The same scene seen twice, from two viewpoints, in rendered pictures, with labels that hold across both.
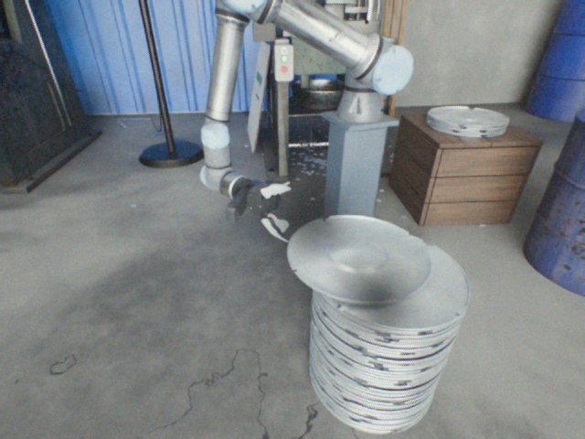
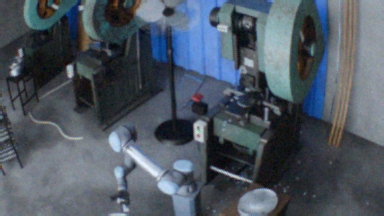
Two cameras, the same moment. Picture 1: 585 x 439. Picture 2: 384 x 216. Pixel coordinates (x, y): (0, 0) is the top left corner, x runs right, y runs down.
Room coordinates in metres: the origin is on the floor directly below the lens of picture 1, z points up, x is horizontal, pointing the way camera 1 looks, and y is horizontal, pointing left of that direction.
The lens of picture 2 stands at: (-0.15, -1.64, 2.34)
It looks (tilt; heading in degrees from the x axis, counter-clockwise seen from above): 33 degrees down; 45
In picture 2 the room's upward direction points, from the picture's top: 3 degrees counter-clockwise
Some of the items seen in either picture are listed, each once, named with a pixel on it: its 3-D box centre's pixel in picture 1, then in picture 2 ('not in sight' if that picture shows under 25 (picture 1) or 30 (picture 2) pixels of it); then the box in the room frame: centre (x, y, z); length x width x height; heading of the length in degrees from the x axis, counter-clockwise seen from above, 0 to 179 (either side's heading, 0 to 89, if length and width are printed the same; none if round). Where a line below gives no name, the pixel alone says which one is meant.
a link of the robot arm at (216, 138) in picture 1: (217, 144); (121, 173); (0.94, 0.21, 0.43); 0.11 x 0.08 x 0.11; 12
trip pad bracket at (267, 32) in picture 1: (264, 45); (200, 114); (1.66, 0.10, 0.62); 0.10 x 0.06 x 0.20; 97
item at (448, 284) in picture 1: (388, 271); not in sight; (0.51, -0.19, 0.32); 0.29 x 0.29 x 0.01
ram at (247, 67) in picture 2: not in sight; (251, 63); (1.88, -0.18, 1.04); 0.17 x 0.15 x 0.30; 7
